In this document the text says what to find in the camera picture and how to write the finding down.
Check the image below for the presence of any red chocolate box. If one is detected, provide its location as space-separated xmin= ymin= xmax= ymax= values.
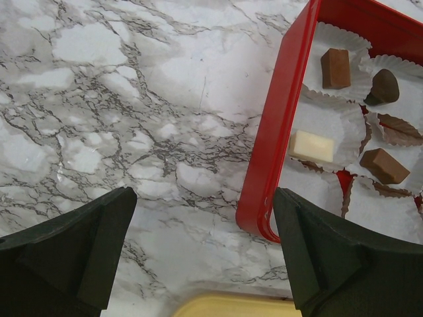
xmin=235 ymin=0 xmax=422 ymax=243

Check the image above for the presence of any dark heart chocolate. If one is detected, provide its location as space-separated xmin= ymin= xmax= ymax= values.
xmin=364 ymin=69 xmax=400 ymax=106

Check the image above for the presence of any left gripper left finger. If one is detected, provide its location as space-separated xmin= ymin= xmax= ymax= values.
xmin=1 ymin=188 xmax=137 ymax=316

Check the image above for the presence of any brown bar chocolate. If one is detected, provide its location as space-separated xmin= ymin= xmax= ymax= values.
xmin=321 ymin=48 xmax=351 ymax=89

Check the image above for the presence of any yellow tray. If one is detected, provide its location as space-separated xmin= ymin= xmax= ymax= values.
xmin=173 ymin=293 xmax=302 ymax=317

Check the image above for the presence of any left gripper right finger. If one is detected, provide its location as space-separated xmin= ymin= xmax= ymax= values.
xmin=273 ymin=188 xmax=422 ymax=316

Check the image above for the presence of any white chocolate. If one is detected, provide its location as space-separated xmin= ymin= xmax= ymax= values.
xmin=288 ymin=130 xmax=334 ymax=162

